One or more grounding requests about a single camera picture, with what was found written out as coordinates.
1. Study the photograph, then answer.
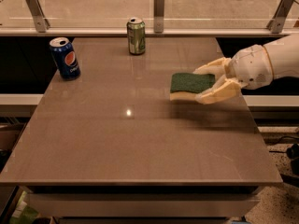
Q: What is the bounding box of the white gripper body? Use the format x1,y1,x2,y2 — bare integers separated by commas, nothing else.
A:
226,45,274,90

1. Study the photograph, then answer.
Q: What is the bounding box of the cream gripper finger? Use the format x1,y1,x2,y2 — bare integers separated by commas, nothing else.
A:
193,57,231,78
195,77,241,105

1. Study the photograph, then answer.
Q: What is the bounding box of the green and yellow sponge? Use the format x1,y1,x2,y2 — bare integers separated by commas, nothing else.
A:
170,73,215,101

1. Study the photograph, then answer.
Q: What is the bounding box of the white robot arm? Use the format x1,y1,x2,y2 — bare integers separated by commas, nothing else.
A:
194,34,299,105

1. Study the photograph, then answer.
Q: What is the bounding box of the green soda can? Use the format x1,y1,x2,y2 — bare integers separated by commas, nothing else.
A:
127,17,146,55

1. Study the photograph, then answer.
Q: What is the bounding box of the blue Pepsi can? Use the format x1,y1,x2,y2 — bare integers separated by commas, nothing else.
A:
50,37,80,80

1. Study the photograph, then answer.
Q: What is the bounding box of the glass barrier panel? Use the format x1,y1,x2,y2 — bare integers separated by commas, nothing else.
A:
0,0,280,30

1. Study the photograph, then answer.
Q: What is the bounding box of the white table drawer front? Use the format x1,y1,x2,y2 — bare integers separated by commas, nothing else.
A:
25,193,259,217

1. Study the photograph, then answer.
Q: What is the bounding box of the green packaging under table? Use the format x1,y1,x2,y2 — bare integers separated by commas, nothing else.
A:
8,191,39,224

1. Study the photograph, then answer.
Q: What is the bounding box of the right metal bracket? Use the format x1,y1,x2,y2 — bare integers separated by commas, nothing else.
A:
266,0,295,34

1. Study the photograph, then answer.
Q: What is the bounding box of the metal bracket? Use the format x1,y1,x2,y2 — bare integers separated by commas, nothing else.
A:
25,0,50,33
266,0,295,34
153,0,164,33

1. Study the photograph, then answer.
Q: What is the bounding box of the black cable on floor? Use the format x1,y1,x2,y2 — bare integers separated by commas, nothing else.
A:
268,135,299,189

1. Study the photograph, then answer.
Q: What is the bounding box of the middle metal bracket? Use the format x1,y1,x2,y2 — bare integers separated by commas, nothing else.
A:
153,0,164,33

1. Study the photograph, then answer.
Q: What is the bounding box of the left metal bracket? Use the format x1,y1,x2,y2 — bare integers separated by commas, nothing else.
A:
25,0,50,33

